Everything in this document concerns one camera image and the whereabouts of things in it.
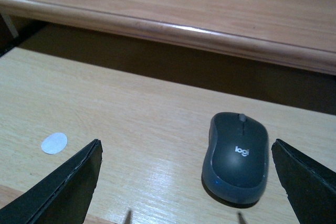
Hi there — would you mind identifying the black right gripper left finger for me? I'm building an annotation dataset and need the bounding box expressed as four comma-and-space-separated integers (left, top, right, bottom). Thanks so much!
1, 139, 103, 223

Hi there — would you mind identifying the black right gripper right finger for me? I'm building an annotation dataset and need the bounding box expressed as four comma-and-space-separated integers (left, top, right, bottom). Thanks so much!
271, 139, 335, 223

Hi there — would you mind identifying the dark grey wireless mouse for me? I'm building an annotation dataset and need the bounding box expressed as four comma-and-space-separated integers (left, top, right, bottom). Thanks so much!
202, 112, 269, 205

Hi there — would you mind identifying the round white sticker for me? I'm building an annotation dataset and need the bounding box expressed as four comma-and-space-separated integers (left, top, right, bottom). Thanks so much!
41, 132, 68, 155

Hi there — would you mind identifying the wooden pull-out keyboard tray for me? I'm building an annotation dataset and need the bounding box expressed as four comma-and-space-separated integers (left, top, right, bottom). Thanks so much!
1, 48, 335, 223

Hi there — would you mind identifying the wooden desk with hutch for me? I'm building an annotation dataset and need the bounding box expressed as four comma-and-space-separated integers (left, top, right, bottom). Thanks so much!
1, 0, 335, 74

